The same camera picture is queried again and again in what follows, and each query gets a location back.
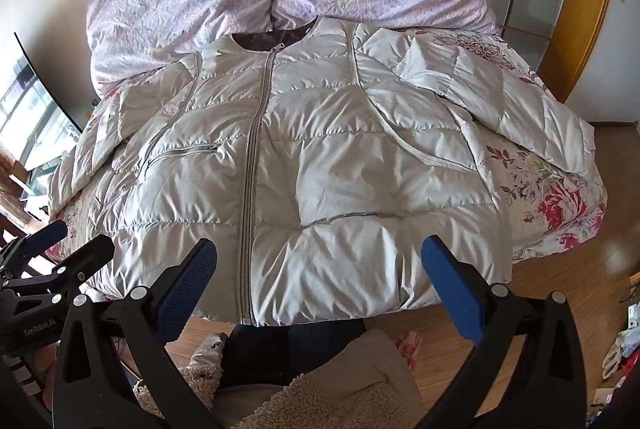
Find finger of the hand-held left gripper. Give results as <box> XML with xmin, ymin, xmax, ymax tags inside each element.
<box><xmin>0</xmin><ymin>220</ymin><xmax>69</xmax><ymax>280</ymax></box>
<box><xmin>10</xmin><ymin>235</ymin><xmax>116</xmax><ymax>296</ymax></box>

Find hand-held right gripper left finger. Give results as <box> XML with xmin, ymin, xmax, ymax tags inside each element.
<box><xmin>52</xmin><ymin>237</ymin><xmax>221</xmax><ymax>429</ymax></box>

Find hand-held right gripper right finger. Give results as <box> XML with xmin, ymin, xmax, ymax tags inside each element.
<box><xmin>421</xmin><ymin>235</ymin><xmax>590</xmax><ymax>429</ymax></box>

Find white quilted puffer jacket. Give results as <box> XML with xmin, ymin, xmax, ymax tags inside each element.
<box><xmin>50</xmin><ymin>16</ymin><xmax>596</xmax><ymax>327</ymax></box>

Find white patterned bag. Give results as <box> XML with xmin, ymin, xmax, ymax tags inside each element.
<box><xmin>192</xmin><ymin>333</ymin><xmax>228</xmax><ymax>382</ymax></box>

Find person's dark trousers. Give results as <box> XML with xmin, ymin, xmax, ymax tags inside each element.
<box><xmin>220</xmin><ymin>320</ymin><xmax>372</xmax><ymax>390</ymax></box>

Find floral bed sheet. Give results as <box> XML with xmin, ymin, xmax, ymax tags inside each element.
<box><xmin>47</xmin><ymin>26</ymin><xmax>608</xmax><ymax>305</ymax></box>

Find person's beige fleece coat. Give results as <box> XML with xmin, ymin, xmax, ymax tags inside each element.
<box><xmin>134</xmin><ymin>328</ymin><xmax>426</xmax><ymax>429</ymax></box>

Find floor clutter pile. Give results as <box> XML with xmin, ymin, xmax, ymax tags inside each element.
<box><xmin>590</xmin><ymin>284</ymin><xmax>640</xmax><ymax>429</ymax></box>

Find wooden door frame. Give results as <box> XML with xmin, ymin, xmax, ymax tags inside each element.
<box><xmin>465</xmin><ymin>0</ymin><xmax>616</xmax><ymax>104</ymax></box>

